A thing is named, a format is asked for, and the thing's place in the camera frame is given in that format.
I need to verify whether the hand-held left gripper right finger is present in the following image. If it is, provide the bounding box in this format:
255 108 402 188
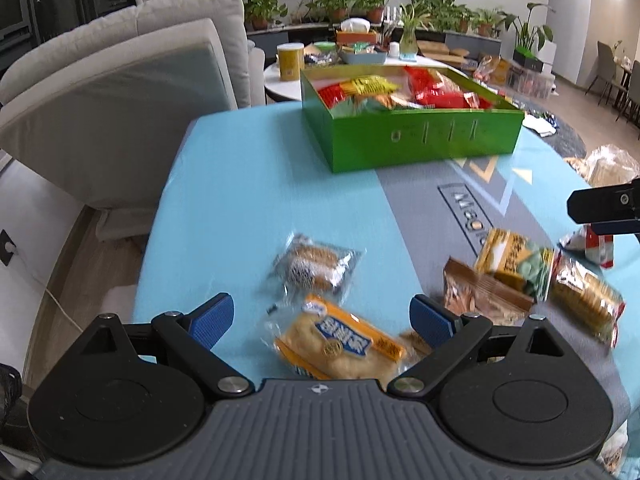
387 294 566 396

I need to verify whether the yellow bread snack packet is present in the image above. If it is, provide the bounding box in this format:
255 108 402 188
265 294 431 381

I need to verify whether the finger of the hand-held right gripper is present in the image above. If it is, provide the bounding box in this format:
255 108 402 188
566 177 640 236

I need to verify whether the beige sofa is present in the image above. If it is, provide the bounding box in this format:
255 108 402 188
0 0 266 241

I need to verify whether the glass vase with plant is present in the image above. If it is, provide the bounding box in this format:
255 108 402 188
400 10 426 58

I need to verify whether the large red strawberry snack bag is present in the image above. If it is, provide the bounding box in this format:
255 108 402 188
402 67 493 110

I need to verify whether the white paper sheet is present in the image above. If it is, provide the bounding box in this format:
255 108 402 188
522 115 557 137

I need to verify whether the yellow green pea packet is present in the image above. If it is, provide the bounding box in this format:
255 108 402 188
472 228 556 301

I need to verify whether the brown snack packet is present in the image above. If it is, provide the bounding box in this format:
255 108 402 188
442 257 536 328

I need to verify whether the dark marble round table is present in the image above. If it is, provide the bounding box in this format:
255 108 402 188
520 105 588 161

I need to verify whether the green cardboard box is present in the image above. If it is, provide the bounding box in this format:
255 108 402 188
300 64 526 175

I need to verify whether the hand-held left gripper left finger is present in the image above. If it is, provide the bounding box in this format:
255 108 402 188
77 293 255 395

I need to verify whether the light blue tray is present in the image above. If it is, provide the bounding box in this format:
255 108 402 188
340 49 388 66

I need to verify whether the grey dining chair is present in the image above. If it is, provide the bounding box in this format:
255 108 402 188
617 60 640 128
585 41 626 108

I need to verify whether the orange tissue box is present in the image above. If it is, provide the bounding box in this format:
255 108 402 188
336 18 381 48

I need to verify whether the yellow paper cup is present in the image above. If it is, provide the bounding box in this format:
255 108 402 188
276 42 306 82

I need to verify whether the red yellow snack bag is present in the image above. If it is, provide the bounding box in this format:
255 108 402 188
317 74 401 111

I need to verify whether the orange cracker packet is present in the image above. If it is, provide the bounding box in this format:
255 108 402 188
547 255 626 348

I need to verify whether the crumpled clear bread bag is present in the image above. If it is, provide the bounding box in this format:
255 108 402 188
565 144 640 188

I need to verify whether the clear storage bin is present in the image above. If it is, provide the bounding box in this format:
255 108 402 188
510 67 556 98

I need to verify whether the row of potted plants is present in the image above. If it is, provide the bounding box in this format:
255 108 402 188
220 0 556 61

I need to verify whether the small red white packet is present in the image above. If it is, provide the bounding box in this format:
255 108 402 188
559 225 616 268

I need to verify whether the small clear cake packet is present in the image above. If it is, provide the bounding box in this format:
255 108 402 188
270 232 366 303

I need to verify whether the white power cable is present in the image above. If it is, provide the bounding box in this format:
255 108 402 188
15 247 83 333

